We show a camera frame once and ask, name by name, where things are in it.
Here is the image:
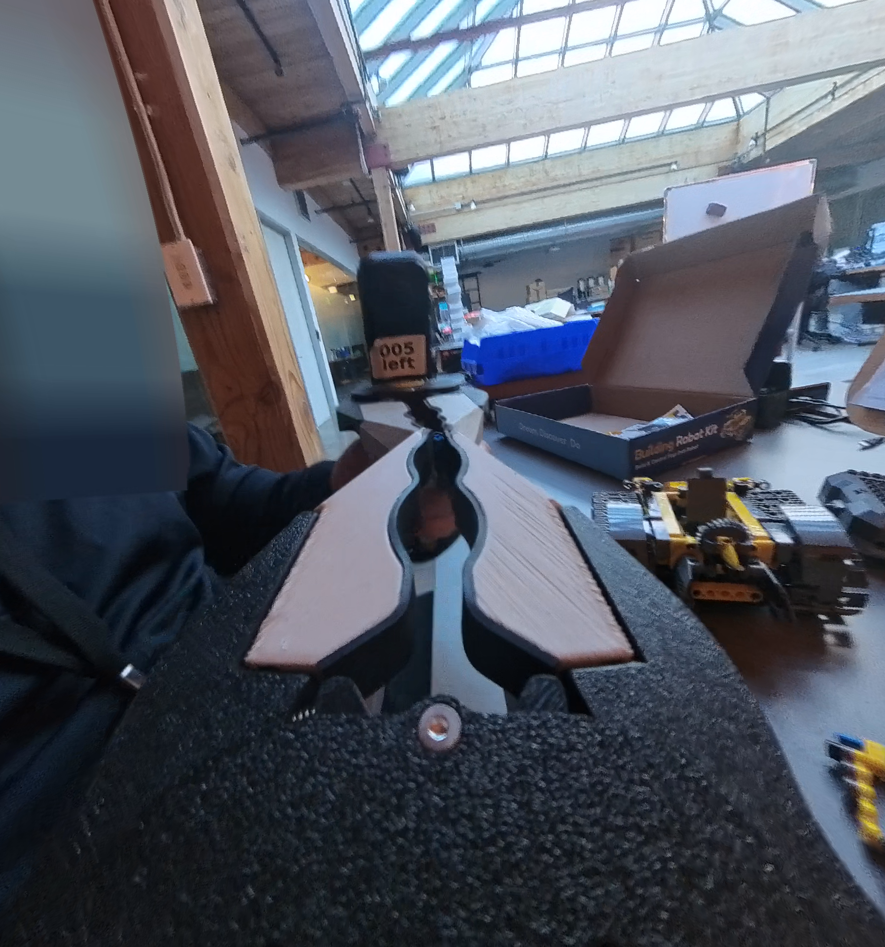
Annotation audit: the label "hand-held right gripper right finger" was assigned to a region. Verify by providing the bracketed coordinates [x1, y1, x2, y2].
[442, 433, 637, 673]

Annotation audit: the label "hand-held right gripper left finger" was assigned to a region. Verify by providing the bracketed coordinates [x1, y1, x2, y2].
[243, 431, 425, 674]

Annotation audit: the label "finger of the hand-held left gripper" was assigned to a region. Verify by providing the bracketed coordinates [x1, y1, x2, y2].
[426, 386, 492, 441]
[359, 398, 423, 465]

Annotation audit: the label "person's left forearm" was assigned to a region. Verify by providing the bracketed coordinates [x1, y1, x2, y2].
[183, 425, 336, 578]

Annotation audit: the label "person's left hand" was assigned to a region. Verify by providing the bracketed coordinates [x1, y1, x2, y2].
[330, 441, 382, 494]

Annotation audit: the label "white storage tower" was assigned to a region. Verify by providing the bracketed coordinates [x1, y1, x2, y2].
[435, 259, 461, 341]

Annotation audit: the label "blue plastic bin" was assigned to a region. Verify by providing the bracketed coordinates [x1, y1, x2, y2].
[460, 318, 599, 386]

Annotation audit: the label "white plastic bags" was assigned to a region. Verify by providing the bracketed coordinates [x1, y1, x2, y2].
[479, 296, 587, 337]

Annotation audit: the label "wooden pillar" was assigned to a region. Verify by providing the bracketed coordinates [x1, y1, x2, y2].
[95, 0, 325, 471]

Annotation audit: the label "small wooden plaque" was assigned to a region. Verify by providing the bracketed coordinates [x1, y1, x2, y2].
[161, 240, 214, 308]

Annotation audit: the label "blue cardboard kit box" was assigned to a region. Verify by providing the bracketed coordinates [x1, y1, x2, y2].
[494, 194, 831, 480]

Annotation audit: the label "yellow black toy tracked vehicle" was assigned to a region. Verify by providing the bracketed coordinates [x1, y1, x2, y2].
[590, 470, 871, 626]

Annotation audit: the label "black device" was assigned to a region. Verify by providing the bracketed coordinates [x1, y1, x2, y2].
[756, 359, 794, 430]

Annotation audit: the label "person's dark hooded top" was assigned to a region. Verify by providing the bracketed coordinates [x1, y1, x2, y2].
[0, 492, 221, 926]

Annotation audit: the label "black brick shell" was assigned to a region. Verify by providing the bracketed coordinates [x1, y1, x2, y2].
[818, 470, 885, 569]

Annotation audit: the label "whiteboard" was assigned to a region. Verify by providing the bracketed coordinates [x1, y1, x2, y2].
[663, 159, 818, 245]

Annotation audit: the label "wooden post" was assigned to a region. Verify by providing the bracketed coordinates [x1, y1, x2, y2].
[372, 166, 402, 253]

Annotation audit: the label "silver ventilation duct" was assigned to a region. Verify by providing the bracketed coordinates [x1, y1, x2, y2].
[457, 211, 665, 260]

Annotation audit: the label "black cables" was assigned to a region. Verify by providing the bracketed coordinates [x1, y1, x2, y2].
[790, 396, 850, 426]

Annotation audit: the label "yellow and grey brick frame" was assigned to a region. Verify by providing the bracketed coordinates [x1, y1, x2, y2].
[827, 732, 885, 848]

